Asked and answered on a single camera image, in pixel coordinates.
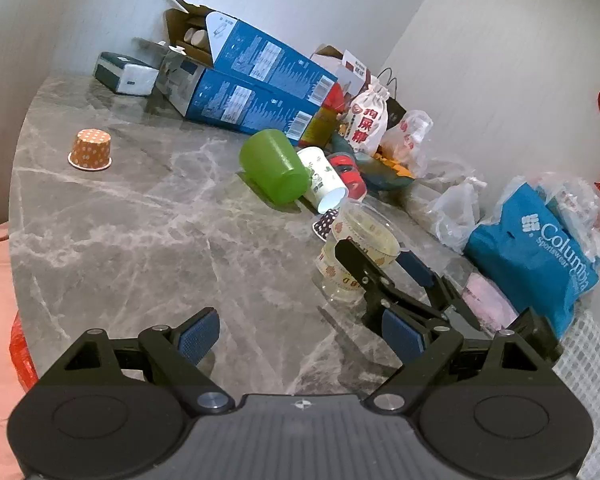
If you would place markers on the crinkled plastic bag red print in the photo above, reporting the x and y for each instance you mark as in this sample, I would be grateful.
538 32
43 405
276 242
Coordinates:
577 210

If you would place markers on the teal and white tissue box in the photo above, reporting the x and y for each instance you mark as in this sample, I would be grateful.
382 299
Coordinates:
125 72

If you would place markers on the white mesh mat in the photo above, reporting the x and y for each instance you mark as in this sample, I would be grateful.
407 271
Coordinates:
592 390

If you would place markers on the red and yellow packet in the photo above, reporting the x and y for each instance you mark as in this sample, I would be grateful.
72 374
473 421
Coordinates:
324 120

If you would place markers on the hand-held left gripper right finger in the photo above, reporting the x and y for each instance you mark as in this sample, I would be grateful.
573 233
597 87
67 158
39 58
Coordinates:
403 335

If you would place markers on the dark polka dot paper cup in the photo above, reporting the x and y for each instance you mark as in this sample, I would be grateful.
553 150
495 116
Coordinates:
325 223

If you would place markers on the white and brown carton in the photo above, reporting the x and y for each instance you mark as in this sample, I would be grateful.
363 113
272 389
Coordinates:
347 67

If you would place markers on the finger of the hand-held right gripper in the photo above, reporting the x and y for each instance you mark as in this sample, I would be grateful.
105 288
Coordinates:
360 262
416 266

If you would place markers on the blue shopping bag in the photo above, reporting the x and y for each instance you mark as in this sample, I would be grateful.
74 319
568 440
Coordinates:
525 255

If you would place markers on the pink packet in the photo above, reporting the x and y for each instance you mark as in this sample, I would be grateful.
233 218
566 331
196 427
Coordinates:
486 302

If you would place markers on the green plastic cup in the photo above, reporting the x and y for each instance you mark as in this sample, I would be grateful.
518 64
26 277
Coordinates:
275 165

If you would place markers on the orange polka dot paper cup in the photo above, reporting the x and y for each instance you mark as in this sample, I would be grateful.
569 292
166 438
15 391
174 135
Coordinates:
97 149

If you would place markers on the white printed paper cup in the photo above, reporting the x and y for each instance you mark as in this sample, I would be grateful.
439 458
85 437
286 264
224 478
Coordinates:
324 175

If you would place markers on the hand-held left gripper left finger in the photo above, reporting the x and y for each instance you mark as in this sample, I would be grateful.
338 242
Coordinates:
198 334

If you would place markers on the open brown cardboard box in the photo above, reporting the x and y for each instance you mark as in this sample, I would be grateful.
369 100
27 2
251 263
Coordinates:
182 30

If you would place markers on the blue cardboard box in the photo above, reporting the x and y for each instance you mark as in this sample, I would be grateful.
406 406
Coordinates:
240 102
265 57

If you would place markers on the clear plastic bag red print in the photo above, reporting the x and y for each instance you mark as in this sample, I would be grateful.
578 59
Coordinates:
411 140

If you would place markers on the clear printed plastic cup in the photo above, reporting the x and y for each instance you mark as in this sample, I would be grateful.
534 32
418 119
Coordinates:
365 230

